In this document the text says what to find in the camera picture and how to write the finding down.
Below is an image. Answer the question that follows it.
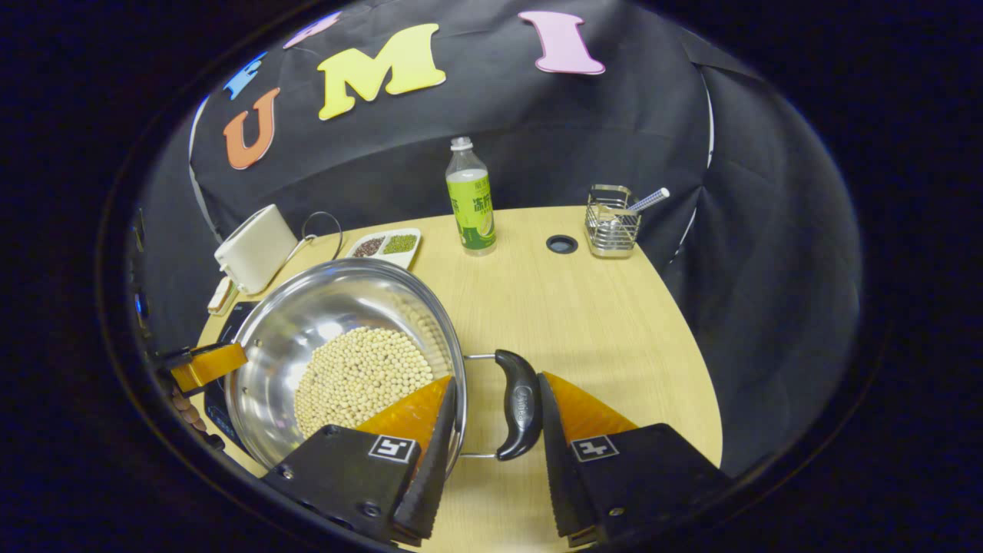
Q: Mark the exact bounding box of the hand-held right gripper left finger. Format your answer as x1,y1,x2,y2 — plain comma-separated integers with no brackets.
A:
261,374,459,548

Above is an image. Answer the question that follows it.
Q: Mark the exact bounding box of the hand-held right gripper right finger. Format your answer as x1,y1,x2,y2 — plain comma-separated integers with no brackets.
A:
538,372,730,548

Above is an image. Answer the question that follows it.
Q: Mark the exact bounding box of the black induction cooktop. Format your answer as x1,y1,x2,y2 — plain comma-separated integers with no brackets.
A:
204,301,262,454

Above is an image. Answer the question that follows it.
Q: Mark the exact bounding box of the stainless steel pot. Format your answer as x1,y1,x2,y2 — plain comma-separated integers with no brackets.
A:
225,258,543,471

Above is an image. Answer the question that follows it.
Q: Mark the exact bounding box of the pile of soybeans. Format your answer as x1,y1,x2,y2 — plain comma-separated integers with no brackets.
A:
294,326,454,440

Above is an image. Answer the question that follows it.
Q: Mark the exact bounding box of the white toaster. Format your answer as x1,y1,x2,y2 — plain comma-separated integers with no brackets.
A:
213,204,299,296

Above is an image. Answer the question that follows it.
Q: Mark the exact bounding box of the white divided dish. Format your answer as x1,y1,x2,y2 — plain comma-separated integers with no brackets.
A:
346,227,422,270

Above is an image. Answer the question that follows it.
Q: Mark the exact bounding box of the green label plastic bottle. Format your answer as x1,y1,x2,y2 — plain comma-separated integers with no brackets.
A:
445,137,498,257

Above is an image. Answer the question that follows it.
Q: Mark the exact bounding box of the black backdrop cloth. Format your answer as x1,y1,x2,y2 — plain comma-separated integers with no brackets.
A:
127,0,865,477

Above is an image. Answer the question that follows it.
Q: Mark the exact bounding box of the black power cable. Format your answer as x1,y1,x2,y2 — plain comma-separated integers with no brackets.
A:
296,211,344,262

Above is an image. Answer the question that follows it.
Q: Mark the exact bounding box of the metal wire utensil holder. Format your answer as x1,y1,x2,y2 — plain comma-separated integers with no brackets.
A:
584,184,642,258

